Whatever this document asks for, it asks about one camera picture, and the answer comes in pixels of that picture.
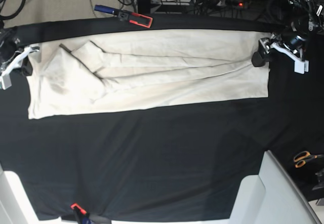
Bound white plastic bin left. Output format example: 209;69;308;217
1;169;62;223

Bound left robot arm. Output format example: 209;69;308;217
252;0;323;74

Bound red black clamp near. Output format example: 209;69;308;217
61;202;111;224

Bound orange handled scissors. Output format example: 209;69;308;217
293;151;323;168

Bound white plastic bin right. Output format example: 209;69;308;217
229;151;321;224

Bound white plastic bin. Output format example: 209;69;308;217
229;151;321;224
1;169;62;223

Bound white T-shirt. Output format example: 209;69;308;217
27;29;269;119

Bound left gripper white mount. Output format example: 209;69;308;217
251;32;309;74

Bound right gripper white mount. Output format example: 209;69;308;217
1;28;39;90

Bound black table cloth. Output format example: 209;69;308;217
1;15;323;222

